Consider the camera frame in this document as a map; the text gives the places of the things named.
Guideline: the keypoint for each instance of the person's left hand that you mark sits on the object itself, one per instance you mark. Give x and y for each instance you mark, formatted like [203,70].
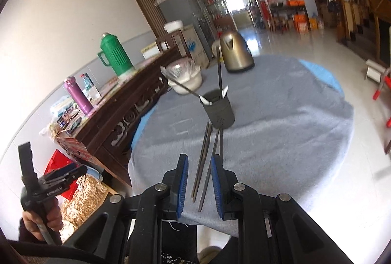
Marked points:
[55,218]

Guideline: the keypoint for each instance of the clear plastic cup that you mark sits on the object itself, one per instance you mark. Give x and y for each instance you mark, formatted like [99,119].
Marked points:
[94,94]

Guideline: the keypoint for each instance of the white plastic spoon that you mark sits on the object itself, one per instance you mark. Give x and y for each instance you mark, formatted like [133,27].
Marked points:
[225,91]
[207,101]

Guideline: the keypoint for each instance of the white step stool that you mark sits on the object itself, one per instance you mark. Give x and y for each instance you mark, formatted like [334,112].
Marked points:
[375,68]

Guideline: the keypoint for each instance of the carved dark wooden sideboard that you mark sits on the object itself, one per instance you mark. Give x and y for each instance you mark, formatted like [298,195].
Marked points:
[122,117]

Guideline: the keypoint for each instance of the blue table cover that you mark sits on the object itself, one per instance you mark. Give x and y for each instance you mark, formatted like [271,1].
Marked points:
[323,74]

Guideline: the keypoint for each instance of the green thermos jug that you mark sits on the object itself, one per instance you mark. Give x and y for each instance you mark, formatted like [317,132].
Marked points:
[117,53]

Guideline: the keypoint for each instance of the person's dark trousers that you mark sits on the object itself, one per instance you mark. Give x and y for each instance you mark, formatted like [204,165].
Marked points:
[183,239]

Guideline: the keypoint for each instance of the wooden chair back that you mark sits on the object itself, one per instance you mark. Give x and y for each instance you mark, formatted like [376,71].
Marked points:
[168,41]

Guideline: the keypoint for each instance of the beige patterned cloth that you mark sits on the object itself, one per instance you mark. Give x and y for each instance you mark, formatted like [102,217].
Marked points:
[85,203]

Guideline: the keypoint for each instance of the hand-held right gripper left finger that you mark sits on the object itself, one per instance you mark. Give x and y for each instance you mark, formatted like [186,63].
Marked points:
[183,187]

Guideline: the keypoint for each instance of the brown slatted wooden door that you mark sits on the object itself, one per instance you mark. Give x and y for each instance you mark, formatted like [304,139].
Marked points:
[146,4]

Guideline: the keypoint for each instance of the orange gift boxes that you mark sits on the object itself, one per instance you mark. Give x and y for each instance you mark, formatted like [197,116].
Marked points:
[301,22]

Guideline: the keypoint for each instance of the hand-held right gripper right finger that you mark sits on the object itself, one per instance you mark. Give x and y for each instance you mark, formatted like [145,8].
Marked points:
[217,187]

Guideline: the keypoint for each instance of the dark brown chopstick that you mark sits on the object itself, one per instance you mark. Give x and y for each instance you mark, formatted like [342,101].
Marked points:
[183,87]
[210,166]
[219,74]
[221,143]
[201,160]
[205,160]

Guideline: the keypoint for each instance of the white box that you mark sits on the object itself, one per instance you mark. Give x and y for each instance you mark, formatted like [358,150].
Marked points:
[151,50]

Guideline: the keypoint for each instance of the red paper bag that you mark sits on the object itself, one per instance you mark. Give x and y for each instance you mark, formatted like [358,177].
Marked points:
[58,160]

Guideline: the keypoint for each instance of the dark wooden side table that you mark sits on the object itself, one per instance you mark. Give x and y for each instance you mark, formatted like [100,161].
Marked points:
[287,9]

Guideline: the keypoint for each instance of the wooden staircase railing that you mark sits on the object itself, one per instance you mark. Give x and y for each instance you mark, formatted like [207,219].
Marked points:
[360,13]

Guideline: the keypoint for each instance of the white plastic bowl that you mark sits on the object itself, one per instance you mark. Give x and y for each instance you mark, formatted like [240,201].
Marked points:
[191,83]

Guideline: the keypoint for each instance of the grey refrigerator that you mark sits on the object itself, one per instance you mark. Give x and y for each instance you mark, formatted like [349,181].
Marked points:
[177,7]

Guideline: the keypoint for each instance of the glass shelf cabinet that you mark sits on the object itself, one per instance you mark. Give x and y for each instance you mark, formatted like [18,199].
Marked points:
[213,4]

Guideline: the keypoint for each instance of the purple vacuum bottle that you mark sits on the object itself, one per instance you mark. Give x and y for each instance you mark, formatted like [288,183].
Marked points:
[79,97]

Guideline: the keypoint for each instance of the grey metal utensil holder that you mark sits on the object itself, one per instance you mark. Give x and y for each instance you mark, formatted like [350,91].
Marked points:
[220,114]

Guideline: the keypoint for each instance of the grey felt table cloth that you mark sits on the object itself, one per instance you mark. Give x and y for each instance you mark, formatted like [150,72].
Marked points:
[275,145]

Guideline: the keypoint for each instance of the red child chair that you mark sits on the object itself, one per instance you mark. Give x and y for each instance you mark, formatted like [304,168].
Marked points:
[385,90]

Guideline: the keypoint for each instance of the white cabinet with blue print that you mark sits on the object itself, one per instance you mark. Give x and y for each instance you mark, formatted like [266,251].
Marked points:
[194,44]

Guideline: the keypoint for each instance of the pile of small packets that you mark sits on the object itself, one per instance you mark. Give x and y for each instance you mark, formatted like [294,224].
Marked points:
[64,120]

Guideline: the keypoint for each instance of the clear water bottle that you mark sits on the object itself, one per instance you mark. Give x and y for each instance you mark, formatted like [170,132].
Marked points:
[87,82]

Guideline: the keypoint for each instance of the bronze electric kettle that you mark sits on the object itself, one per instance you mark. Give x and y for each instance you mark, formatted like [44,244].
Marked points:
[238,53]

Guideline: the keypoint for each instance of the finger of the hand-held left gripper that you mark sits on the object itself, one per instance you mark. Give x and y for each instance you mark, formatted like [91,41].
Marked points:
[65,168]
[78,173]

